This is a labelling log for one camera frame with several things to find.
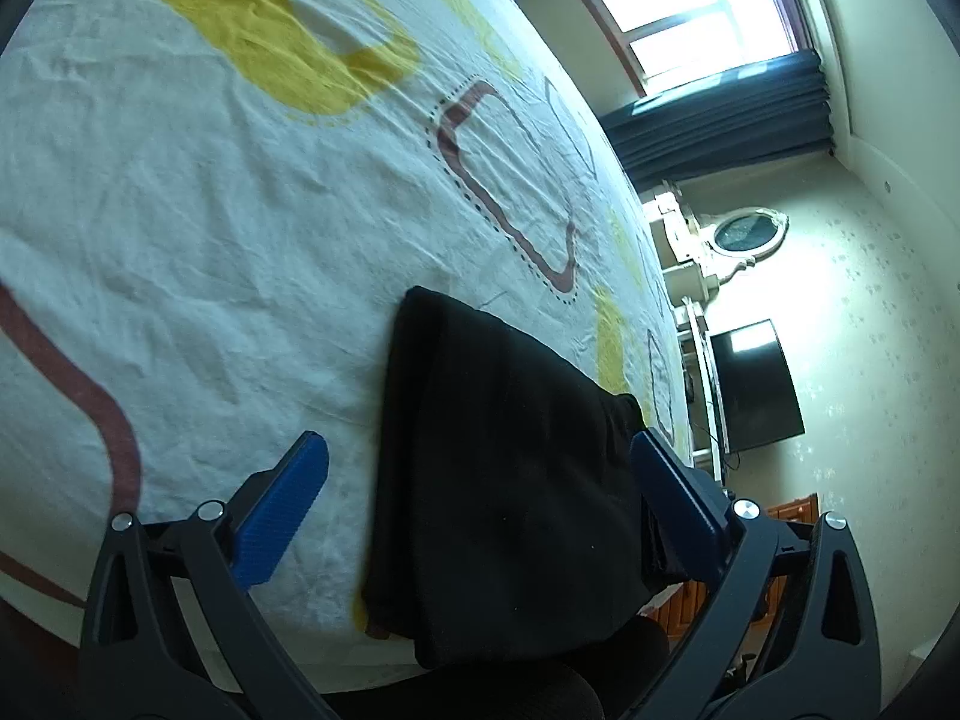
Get black pants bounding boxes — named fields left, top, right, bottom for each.
left=361, top=286, right=675, bottom=670

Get black flat television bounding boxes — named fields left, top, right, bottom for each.
left=711, top=319, right=805, bottom=454

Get white dresser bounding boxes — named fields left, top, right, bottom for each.
left=641, top=184, right=729, bottom=483

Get oval white framed mirror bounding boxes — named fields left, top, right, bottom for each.
left=706, top=206, right=789, bottom=260

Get patterned white bed sheet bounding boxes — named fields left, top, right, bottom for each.
left=2, top=0, right=692, bottom=661

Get dark blue curtain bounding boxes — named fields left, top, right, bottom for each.
left=472, top=0, right=836, bottom=196

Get bright window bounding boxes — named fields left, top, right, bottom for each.
left=584, top=0, right=805, bottom=96

